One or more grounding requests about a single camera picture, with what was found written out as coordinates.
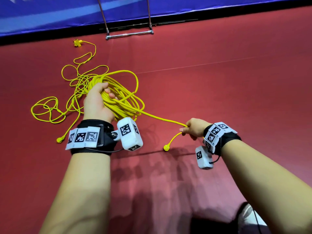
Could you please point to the person's left hand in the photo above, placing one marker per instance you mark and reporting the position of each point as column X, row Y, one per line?
column 97, row 105

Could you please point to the person's right hand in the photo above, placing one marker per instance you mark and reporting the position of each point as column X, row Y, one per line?
column 197, row 128

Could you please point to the person's left forearm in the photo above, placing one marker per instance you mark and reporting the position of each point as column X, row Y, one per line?
column 80, row 192

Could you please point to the metal rack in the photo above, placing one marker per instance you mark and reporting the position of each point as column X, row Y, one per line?
column 129, row 34

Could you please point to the black marker wristband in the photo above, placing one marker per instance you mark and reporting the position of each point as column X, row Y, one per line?
column 90, row 137
column 220, row 136

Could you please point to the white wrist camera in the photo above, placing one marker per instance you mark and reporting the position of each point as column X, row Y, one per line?
column 129, row 134
column 203, row 157

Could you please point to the person's right forearm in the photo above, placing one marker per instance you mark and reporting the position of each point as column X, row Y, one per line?
column 268, row 187

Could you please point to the blue banner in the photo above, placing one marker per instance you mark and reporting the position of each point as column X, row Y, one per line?
column 73, row 14

